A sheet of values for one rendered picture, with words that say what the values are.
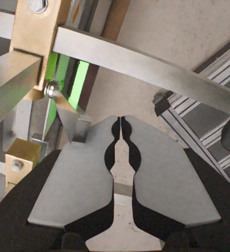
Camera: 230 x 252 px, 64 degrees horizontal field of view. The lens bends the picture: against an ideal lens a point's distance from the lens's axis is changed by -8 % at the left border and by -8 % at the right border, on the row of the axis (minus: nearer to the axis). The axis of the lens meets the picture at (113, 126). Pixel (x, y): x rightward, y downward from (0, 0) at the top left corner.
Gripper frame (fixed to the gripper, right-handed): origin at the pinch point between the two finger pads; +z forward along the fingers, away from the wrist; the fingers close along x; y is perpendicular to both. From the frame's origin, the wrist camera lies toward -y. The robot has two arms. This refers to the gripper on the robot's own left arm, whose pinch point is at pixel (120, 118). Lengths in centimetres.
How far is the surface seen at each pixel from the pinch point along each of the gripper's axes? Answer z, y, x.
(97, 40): 12.8, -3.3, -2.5
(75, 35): 12.7, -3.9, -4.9
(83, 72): 28.7, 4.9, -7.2
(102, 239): 101, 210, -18
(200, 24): 99, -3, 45
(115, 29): 91, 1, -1
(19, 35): 11.7, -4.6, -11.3
